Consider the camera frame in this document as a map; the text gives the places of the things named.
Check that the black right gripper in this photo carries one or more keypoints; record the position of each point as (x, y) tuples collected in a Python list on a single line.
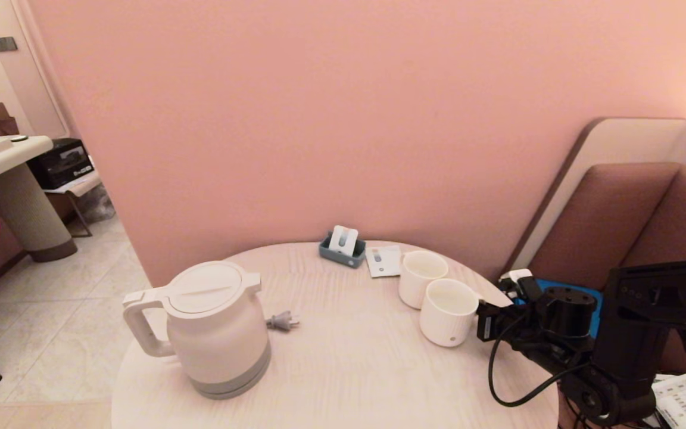
[(530, 328)]

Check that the white ribbed mug with logo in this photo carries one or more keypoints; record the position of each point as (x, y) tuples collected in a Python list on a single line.
[(447, 322)]

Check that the white electric kettle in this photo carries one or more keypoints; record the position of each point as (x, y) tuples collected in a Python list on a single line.
[(218, 333)]

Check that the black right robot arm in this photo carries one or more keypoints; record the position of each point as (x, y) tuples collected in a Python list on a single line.
[(641, 322)]

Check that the blue folded cloth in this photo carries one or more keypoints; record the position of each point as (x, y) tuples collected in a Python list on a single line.
[(569, 285)]

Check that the plain white ribbed mug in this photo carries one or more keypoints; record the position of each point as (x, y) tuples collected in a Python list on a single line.
[(417, 280)]

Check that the flat white square packet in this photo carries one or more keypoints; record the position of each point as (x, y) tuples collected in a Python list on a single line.
[(382, 262)]

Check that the brown upholstered sofa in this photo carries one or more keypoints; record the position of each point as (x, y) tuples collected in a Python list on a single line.
[(617, 220)]

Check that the white tea sachet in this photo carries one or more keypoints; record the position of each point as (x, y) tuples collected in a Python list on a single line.
[(351, 244)]

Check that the teal sachet holder tray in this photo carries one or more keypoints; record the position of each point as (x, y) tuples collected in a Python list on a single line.
[(340, 259)]

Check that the white blue card holder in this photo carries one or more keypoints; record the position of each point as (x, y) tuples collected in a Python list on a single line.
[(336, 241)]

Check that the grey power plug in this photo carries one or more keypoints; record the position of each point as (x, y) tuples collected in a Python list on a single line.
[(280, 322)]

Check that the beige headboard panel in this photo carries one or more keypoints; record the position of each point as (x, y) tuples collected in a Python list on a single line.
[(617, 140)]

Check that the grey round kettle base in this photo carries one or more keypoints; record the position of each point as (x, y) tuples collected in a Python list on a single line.
[(230, 391)]

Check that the clear plastic bag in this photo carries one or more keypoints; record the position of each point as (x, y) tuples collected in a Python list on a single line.
[(99, 205)]

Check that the small beige metal-legged bench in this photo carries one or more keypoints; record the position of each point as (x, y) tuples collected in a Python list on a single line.
[(78, 185)]

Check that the black box appliance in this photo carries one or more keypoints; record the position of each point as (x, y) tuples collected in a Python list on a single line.
[(60, 164)]

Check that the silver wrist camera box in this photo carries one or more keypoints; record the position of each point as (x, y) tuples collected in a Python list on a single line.
[(515, 277)]

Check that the white pedestal counter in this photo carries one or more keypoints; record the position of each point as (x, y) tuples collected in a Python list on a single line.
[(21, 202)]

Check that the grey wall plate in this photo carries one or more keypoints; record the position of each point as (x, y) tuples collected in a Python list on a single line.
[(5, 43)]

